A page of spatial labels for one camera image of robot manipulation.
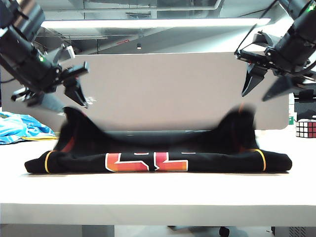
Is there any yellow cloth edge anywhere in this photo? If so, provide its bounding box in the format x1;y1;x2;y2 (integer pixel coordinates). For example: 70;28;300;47
21;135;58;141

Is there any black office chair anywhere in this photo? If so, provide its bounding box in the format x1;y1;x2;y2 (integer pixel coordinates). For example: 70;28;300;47
293;90;316;122

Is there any black basketball jersey number 35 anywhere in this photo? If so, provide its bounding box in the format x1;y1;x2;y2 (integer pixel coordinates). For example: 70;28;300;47
24;104;293;174

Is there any grey table leg panel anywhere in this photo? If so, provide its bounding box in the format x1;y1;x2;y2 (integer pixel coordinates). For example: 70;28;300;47
0;224;116;237

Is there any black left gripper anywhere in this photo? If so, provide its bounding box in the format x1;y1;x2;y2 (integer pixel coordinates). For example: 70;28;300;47
11;47;90;115

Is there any long white ceiling light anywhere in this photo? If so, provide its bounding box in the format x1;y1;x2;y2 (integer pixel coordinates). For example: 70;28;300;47
40;18;272;29

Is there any rubik's cube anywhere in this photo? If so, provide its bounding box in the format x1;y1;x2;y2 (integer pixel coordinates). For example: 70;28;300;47
295;119;316;139

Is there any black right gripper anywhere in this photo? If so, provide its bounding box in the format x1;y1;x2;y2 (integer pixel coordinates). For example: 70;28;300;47
235;26;316;102

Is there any dark grey mesh cabinet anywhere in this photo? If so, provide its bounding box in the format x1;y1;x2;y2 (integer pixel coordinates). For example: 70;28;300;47
271;226;316;237

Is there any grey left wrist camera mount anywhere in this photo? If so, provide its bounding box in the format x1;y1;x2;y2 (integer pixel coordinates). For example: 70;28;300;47
50;44;76;66

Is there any blue white patterned cloth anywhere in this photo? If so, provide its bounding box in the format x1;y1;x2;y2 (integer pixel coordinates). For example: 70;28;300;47
0;112;56;145

